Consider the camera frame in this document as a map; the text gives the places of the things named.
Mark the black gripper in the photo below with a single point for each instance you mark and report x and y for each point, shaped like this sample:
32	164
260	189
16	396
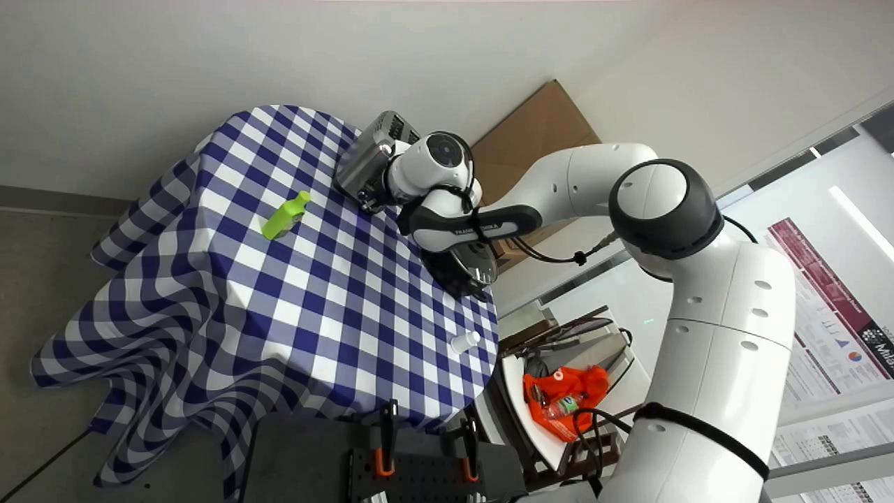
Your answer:
383	194

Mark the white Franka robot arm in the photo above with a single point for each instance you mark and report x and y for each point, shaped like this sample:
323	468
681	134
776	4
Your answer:
727	326

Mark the green plastic bottle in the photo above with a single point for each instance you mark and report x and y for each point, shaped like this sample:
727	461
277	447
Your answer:
284	217

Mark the black cooking pot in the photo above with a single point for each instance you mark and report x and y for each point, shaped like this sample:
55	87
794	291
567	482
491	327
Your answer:
472	273

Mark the blue white checkered tablecloth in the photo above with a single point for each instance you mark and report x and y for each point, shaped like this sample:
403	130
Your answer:
281	309

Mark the white plastic bottle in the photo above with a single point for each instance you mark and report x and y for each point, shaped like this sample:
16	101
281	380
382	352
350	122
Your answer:
464	344

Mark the black clamp orange tip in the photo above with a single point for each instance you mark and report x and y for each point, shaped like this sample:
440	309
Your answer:
471	457
383	447

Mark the white round side table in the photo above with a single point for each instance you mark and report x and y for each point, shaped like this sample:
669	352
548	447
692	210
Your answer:
533	419

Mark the orange bag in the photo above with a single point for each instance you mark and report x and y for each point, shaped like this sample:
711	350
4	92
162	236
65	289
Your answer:
559	401

